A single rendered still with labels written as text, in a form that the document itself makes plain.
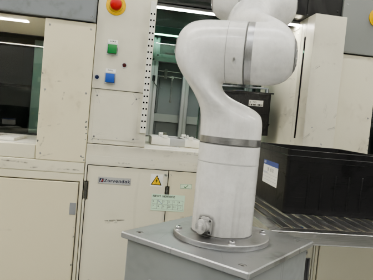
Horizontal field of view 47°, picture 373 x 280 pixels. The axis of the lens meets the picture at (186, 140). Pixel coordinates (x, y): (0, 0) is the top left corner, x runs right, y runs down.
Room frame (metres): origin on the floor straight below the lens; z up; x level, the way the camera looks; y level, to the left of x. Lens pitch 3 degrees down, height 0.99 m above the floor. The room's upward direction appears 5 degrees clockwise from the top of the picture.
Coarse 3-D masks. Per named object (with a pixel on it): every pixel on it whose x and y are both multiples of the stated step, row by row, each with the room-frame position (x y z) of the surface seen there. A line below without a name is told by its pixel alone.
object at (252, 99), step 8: (256, 88) 1.85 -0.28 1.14; (264, 88) 1.85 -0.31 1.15; (232, 96) 1.75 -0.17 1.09; (240, 96) 1.75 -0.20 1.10; (248, 96) 1.75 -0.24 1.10; (256, 96) 1.76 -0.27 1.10; (264, 96) 1.76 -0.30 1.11; (248, 104) 1.76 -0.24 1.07; (256, 104) 1.76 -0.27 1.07; (264, 104) 1.76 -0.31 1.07; (264, 112) 1.76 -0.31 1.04; (264, 120) 1.77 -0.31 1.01; (264, 128) 1.77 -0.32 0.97
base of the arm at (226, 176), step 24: (216, 144) 0.79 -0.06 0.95; (216, 168) 0.78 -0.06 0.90; (240, 168) 0.78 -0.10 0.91; (216, 192) 0.78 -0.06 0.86; (240, 192) 0.78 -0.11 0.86; (192, 216) 0.84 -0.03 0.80; (216, 216) 0.78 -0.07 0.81; (240, 216) 0.79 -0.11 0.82; (192, 240) 0.76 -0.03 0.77; (216, 240) 0.77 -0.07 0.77; (240, 240) 0.79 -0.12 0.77; (264, 240) 0.80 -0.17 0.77
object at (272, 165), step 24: (264, 144) 1.34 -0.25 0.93; (288, 144) 1.40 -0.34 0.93; (264, 168) 1.32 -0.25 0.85; (288, 168) 1.13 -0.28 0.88; (312, 168) 1.13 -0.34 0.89; (336, 168) 1.14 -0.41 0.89; (360, 168) 1.15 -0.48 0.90; (264, 192) 1.30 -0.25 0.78; (288, 192) 1.12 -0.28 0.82; (312, 192) 1.13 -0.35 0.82; (336, 192) 1.14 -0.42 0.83; (360, 192) 1.15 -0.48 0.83; (336, 216) 1.14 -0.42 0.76; (360, 216) 1.15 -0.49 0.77
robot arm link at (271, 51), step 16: (256, 0) 1.01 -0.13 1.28; (272, 0) 1.06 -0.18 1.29; (288, 0) 1.09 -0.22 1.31; (240, 16) 0.93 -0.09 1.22; (256, 16) 0.90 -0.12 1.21; (272, 16) 1.05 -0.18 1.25; (288, 16) 1.11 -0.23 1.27; (256, 32) 0.78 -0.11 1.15; (272, 32) 0.78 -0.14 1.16; (288, 32) 0.79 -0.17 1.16; (256, 48) 0.77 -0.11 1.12; (272, 48) 0.77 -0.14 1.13; (288, 48) 0.77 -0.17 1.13; (256, 64) 0.78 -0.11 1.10; (272, 64) 0.77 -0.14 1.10; (288, 64) 0.78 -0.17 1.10; (256, 80) 0.80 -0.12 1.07; (272, 80) 0.80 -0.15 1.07
